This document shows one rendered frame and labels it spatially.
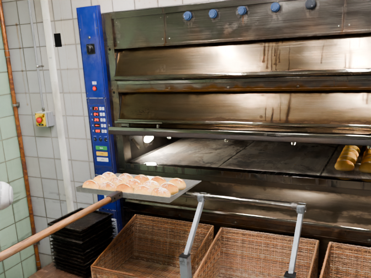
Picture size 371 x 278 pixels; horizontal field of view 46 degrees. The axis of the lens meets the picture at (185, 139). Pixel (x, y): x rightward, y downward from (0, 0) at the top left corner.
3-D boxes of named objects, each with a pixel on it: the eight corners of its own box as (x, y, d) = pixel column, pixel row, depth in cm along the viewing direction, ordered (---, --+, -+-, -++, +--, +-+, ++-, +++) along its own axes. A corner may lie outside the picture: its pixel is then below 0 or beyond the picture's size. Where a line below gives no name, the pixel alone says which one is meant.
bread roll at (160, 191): (173, 197, 207) (173, 186, 206) (167, 201, 201) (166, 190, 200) (155, 194, 211) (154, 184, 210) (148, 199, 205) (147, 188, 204)
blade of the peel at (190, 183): (169, 203, 200) (169, 197, 199) (76, 192, 224) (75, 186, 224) (201, 181, 231) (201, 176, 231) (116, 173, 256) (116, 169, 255)
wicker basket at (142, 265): (138, 252, 283) (134, 212, 277) (217, 267, 258) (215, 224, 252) (91, 291, 241) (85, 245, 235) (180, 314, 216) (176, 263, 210)
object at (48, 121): (43, 124, 298) (41, 110, 296) (54, 125, 294) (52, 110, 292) (35, 127, 292) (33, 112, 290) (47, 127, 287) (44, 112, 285)
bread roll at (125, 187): (137, 193, 216) (136, 182, 215) (129, 197, 210) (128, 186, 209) (120, 191, 221) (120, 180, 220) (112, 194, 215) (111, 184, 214)
